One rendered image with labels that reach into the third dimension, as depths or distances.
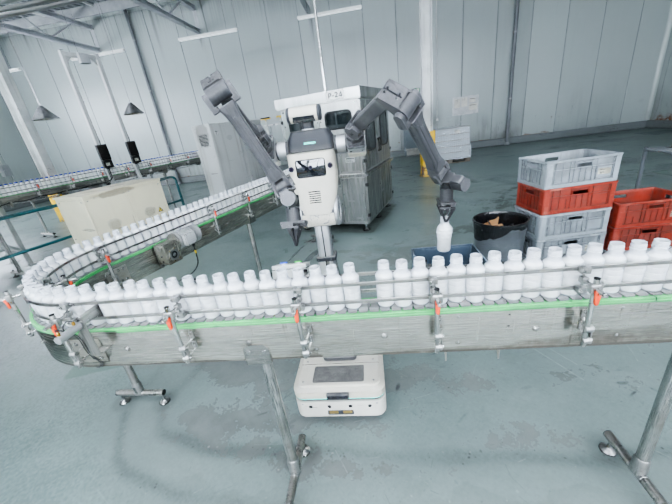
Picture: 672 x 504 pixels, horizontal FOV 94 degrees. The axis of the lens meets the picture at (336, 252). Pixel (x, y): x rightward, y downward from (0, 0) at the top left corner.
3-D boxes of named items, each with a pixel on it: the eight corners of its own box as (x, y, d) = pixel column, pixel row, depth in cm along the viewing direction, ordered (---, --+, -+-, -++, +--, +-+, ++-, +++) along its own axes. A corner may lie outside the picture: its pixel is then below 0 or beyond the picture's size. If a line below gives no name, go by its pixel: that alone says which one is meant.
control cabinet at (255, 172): (261, 198, 832) (243, 120, 759) (276, 197, 812) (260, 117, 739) (241, 206, 764) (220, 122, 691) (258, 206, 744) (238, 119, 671)
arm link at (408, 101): (393, 67, 98) (376, 94, 98) (426, 96, 101) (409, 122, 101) (354, 112, 141) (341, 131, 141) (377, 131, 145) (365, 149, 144)
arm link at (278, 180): (228, 78, 107) (201, 96, 107) (227, 78, 102) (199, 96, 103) (296, 182, 130) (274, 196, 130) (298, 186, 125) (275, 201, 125)
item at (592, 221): (537, 241, 272) (541, 216, 263) (511, 226, 310) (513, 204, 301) (608, 231, 271) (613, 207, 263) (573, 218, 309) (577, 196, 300)
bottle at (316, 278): (328, 311, 112) (321, 270, 105) (311, 312, 113) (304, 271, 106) (330, 302, 117) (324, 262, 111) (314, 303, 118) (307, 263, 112)
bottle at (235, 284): (254, 312, 118) (243, 273, 111) (239, 320, 114) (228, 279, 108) (246, 307, 122) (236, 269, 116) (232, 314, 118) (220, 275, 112)
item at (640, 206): (614, 229, 275) (620, 204, 266) (582, 215, 312) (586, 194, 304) (690, 221, 270) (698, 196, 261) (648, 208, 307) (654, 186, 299)
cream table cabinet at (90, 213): (158, 249, 531) (132, 179, 486) (184, 251, 506) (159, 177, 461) (91, 280, 440) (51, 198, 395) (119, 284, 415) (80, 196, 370)
